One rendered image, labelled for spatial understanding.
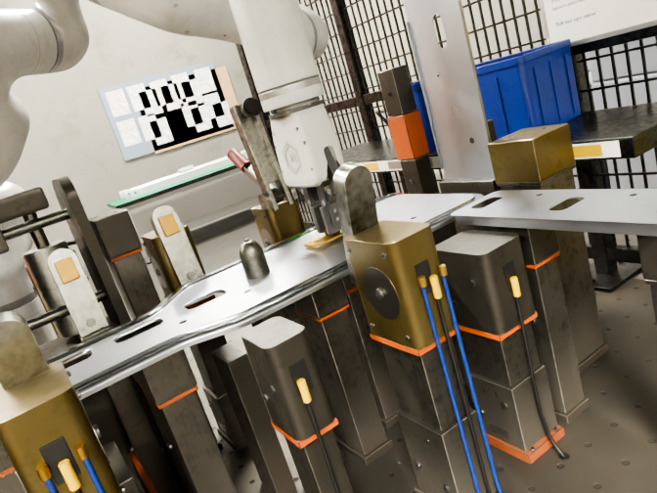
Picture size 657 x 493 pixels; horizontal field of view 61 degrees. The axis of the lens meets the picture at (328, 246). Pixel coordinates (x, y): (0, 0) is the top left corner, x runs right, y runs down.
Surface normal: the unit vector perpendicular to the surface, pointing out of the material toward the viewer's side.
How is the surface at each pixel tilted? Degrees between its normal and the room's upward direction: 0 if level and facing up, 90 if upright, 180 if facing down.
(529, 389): 90
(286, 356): 90
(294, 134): 87
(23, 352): 102
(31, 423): 90
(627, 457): 0
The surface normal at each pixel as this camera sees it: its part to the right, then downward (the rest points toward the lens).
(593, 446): -0.29, -0.92
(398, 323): -0.80, 0.38
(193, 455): 0.52, 0.07
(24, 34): 0.89, -0.11
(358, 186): 0.57, 0.27
